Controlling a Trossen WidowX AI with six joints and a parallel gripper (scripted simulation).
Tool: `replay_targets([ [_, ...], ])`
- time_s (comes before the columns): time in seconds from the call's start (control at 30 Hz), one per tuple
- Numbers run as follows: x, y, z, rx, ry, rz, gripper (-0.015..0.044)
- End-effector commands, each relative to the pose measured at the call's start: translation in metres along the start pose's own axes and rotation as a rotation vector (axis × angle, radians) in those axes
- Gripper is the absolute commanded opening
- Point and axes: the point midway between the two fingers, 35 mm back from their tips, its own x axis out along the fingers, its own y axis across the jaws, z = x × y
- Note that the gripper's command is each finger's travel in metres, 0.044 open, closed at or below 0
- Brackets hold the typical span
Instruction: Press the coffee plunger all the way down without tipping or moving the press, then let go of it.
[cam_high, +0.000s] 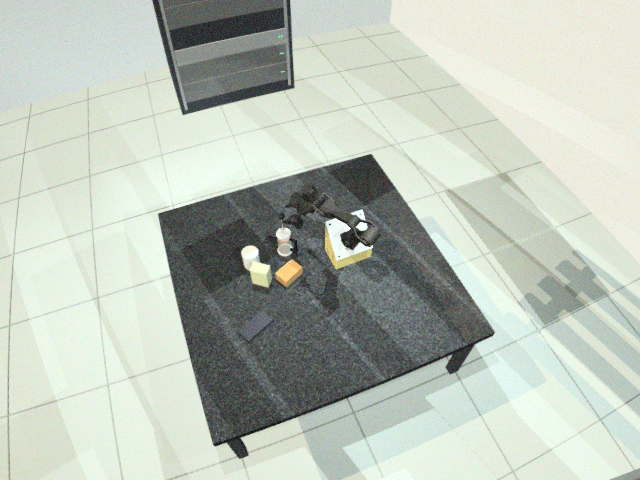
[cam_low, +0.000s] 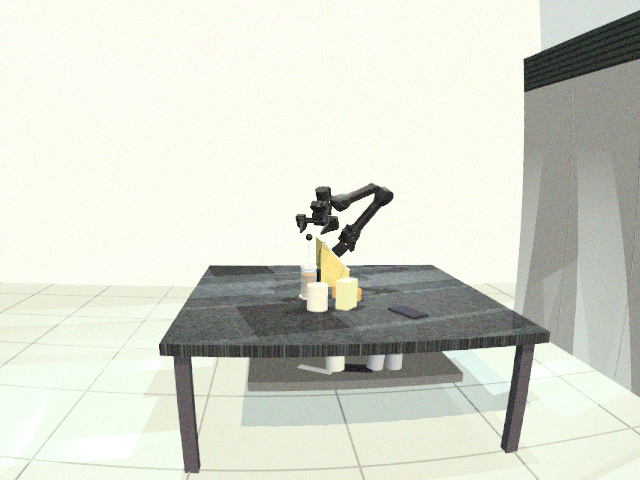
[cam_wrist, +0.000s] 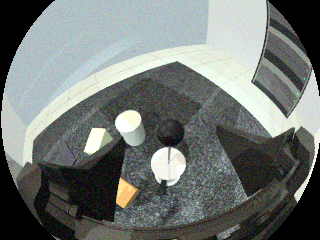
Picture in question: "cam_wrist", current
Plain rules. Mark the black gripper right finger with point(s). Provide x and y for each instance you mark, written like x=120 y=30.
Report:
x=252 y=156

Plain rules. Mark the yellow rectangular block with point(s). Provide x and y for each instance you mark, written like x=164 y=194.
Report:
x=126 y=193

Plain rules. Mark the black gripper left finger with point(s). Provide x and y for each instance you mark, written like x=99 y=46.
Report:
x=95 y=180

